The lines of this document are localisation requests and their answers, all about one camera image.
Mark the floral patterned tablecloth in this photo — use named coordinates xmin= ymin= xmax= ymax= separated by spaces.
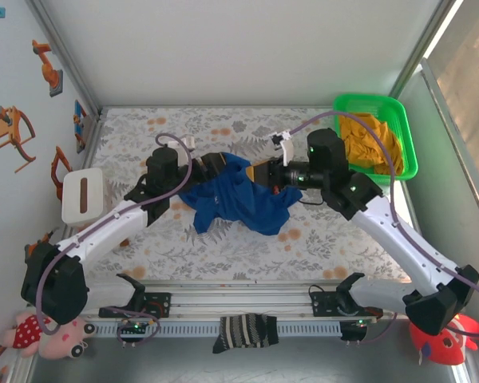
xmin=81 ymin=106 xmax=416 ymax=282

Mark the orange curved claw wall sticker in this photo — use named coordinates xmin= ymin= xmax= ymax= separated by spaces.
xmin=0 ymin=105 xmax=38 ymax=174

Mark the yellow crumpled cloth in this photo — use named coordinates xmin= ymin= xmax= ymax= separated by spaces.
xmin=338 ymin=112 xmax=405 ymax=176

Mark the red plush fish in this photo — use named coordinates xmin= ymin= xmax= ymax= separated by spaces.
xmin=408 ymin=313 xmax=479 ymax=366

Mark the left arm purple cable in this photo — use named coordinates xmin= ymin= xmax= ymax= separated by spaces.
xmin=34 ymin=132 xmax=194 ymax=347

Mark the framed glass side panel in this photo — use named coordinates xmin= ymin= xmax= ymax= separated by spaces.
xmin=418 ymin=0 xmax=479 ymax=248

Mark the black white striped sock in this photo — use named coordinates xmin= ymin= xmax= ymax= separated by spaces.
xmin=212 ymin=313 xmax=280 ymax=354

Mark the blue orange machine wall sticker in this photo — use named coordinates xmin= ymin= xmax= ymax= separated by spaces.
xmin=73 ymin=99 xmax=88 ymax=155

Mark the blue t-shirt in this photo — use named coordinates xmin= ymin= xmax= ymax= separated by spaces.
xmin=178 ymin=152 xmax=304 ymax=236

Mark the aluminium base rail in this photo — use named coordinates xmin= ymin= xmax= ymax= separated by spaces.
xmin=26 ymin=278 xmax=466 ymax=320

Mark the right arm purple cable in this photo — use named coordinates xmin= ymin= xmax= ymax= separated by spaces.
xmin=289 ymin=111 xmax=479 ymax=346

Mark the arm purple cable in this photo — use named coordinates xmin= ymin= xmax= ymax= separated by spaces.
xmin=289 ymin=111 xmax=479 ymax=346
xmin=34 ymin=132 xmax=194 ymax=347

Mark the small circuit board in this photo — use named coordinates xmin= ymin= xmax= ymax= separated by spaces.
xmin=117 ymin=318 xmax=152 ymax=336
xmin=340 ymin=318 xmax=369 ymax=342

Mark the pink plush pig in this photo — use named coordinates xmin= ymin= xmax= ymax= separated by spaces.
xmin=0 ymin=310 xmax=97 ymax=360

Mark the aluminium frame post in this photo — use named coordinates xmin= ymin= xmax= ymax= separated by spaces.
xmin=390 ymin=0 xmax=466 ymax=101
xmin=25 ymin=0 xmax=105 ymax=119

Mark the green plastic basket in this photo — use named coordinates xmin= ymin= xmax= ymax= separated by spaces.
xmin=332 ymin=93 xmax=419 ymax=183

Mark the white tissue box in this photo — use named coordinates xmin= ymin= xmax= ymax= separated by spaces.
xmin=61 ymin=167 xmax=107 ymax=227

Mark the grey slotted cable duct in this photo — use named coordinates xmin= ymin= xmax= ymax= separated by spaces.
xmin=89 ymin=321 xmax=344 ymax=339

